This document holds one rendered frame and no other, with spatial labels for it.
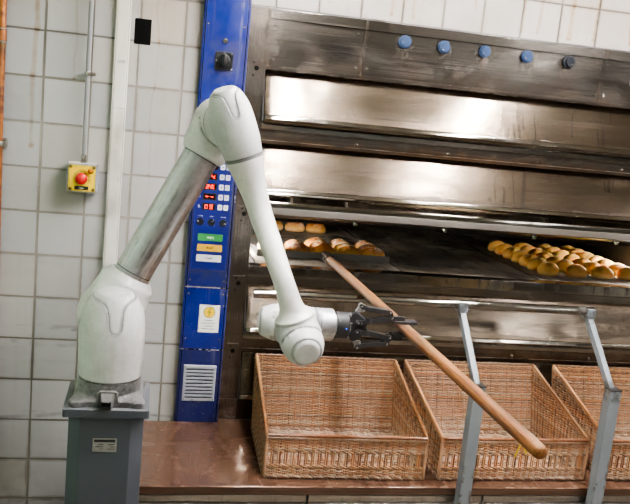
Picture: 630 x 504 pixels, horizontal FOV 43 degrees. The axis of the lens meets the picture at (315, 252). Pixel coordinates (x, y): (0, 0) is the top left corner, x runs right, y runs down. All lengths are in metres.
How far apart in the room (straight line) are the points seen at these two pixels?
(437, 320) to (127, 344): 1.51
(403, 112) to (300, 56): 0.43
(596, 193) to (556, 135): 0.30
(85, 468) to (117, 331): 0.35
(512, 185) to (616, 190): 0.45
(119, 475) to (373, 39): 1.75
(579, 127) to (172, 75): 1.56
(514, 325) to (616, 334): 0.45
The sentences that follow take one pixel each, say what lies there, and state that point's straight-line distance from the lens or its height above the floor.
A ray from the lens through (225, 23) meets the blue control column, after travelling 2.88.
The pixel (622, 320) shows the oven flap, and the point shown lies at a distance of 3.55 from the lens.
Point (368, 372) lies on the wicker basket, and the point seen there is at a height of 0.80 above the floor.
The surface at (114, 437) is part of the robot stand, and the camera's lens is 2.08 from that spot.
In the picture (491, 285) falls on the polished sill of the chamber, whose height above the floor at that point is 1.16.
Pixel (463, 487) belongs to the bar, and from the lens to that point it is 2.77.
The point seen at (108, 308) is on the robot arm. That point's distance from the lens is 2.01.
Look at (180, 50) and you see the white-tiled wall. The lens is 2.89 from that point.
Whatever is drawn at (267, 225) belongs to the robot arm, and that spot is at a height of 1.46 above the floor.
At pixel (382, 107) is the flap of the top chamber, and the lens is 3.00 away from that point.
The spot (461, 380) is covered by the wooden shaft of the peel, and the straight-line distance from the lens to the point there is 1.90.
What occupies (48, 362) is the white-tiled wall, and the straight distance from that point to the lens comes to 3.07.
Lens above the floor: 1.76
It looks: 10 degrees down
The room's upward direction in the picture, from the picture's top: 6 degrees clockwise
